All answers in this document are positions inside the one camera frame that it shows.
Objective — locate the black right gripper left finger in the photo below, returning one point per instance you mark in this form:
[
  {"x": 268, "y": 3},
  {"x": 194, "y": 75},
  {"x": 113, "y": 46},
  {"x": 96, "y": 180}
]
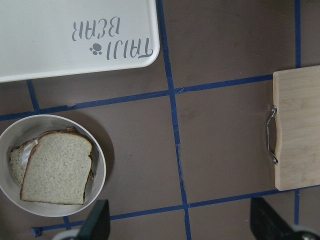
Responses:
[{"x": 97, "y": 226}]

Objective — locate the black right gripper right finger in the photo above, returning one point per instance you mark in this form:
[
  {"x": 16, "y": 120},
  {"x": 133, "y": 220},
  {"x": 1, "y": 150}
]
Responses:
[{"x": 266, "y": 223}]

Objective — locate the bread slice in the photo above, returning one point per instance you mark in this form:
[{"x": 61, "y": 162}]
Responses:
[{"x": 58, "y": 168}]

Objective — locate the white round plate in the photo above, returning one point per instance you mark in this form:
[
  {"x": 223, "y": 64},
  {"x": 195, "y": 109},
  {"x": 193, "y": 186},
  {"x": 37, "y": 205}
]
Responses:
[{"x": 30, "y": 127}]

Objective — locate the wooden cutting board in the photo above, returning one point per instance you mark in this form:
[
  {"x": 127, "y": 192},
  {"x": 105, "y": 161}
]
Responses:
[{"x": 296, "y": 113}]

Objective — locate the cream bear tray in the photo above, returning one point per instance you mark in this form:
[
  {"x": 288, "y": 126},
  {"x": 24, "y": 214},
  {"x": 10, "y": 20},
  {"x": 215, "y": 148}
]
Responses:
[{"x": 51, "y": 38}]

